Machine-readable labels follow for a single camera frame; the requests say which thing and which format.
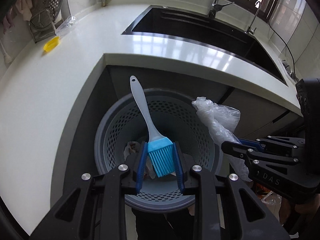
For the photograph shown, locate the clear plastic bag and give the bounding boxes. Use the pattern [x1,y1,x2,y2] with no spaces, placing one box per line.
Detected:
[191,96,252,183]

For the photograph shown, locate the red white snack wrapper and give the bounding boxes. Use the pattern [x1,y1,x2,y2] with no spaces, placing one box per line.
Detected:
[124,141,156,179]

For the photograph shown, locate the blue silicone basting brush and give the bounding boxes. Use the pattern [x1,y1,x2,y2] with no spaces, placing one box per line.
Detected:
[130,75,175,177]

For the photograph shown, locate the grey perforated trash basket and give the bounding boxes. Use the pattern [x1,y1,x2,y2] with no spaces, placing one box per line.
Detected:
[94,89,223,213]

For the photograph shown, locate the black kitchen sink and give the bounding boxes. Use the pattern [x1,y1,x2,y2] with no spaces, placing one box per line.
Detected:
[123,5,286,83]

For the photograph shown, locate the white bottle brush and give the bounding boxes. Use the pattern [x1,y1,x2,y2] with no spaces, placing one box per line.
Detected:
[0,41,12,64]

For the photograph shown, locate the clear plastic jar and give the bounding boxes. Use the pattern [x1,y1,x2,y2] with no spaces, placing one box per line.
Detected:
[56,15,78,37]

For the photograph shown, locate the steel dish rack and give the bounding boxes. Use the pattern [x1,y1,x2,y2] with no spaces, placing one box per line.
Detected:
[28,8,61,43]

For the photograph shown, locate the purple knitted cloth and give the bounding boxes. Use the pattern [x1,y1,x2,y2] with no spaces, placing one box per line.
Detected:
[2,7,15,34]

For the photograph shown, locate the beige hanging cloth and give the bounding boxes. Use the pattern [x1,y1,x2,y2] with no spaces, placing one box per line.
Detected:
[15,0,33,21]

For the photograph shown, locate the perforated steel steamer tray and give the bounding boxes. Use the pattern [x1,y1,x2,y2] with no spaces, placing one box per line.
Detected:
[26,0,65,30]

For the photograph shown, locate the black power cable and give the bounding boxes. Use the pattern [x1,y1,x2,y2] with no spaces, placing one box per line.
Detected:
[268,22,299,82]

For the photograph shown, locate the yellow plastic lid ring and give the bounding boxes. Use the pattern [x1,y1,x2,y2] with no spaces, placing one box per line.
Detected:
[43,36,61,53]

